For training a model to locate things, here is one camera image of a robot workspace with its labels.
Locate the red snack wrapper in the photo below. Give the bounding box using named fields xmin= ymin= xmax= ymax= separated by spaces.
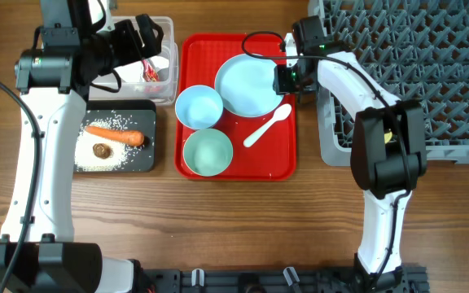
xmin=142 ymin=59 xmax=160 ymax=82

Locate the light blue plate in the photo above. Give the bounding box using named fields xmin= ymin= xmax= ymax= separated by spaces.
xmin=214 ymin=54 xmax=283 ymax=118

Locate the light blue bowl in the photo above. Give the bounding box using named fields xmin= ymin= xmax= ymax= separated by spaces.
xmin=175 ymin=85 xmax=224 ymax=130

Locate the orange carrot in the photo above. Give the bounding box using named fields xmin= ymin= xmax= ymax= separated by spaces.
xmin=85 ymin=126 xmax=145 ymax=147

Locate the brown food scrap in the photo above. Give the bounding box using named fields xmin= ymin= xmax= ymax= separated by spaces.
xmin=92 ymin=143 xmax=112 ymax=160

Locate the mint green bowl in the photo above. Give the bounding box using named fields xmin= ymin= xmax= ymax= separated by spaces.
xmin=182 ymin=129 xmax=234 ymax=177

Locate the white rice pile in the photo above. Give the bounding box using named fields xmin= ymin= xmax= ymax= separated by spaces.
xmin=75 ymin=113 xmax=151 ymax=172

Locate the yellow plastic cup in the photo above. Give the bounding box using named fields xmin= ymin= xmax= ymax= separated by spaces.
xmin=384 ymin=131 xmax=393 ymax=143

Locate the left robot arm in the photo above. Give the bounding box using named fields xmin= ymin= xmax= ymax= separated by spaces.
xmin=0 ymin=1 xmax=164 ymax=292

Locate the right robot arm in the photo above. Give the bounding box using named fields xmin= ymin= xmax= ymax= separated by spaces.
xmin=274 ymin=16 xmax=427 ymax=292

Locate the grey dishwasher rack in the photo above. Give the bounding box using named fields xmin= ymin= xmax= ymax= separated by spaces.
xmin=308 ymin=0 xmax=469 ymax=164

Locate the white plastic spoon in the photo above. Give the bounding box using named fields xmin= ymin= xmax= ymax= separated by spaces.
xmin=243 ymin=104 xmax=292 ymax=148

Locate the clear plastic bin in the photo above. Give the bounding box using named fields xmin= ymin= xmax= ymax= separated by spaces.
xmin=89 ymin=16 xmax=178 ymax=105

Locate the black plastic tray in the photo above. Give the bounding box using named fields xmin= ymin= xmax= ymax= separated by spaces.
xmin=74 ymin=100 xmax=156 ymax=173

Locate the red serving tray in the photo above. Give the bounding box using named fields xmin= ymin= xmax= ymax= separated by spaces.
xmin=174 ymin=33 xmax=296 ymax=181

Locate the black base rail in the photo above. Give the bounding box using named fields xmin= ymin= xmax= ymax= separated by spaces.
xmin=144 ymin=266 xmax=430 ymax=293

